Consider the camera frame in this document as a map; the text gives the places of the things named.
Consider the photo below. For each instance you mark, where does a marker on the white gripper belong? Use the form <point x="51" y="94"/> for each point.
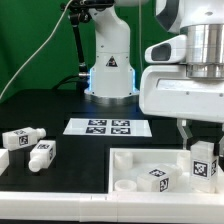
<point x="165" y="90"/>

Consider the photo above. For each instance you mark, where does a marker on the white square table top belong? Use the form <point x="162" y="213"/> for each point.
<point x="126" y="164"/>

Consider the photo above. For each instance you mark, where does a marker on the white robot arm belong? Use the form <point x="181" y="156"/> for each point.
<point x="202" y="21"/>

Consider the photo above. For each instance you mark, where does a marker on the white marker tag sheet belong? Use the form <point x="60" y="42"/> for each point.
<point x="108" y="127"/>

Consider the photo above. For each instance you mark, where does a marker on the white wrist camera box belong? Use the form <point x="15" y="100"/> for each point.
<point x="170" y="51"/>

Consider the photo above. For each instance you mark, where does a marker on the white front fence rail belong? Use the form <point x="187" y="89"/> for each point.
<point x="114" y="207"/>

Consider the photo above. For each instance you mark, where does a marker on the white fence rail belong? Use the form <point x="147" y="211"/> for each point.
<point x="114" y="207"/>
<point x="4" y="160"/>

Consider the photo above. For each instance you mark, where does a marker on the black camera stand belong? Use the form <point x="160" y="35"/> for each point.
<point x="79" y="14"/>

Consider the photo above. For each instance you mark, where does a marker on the white left fence rail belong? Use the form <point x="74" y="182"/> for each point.
<point x="4" y="160"/>

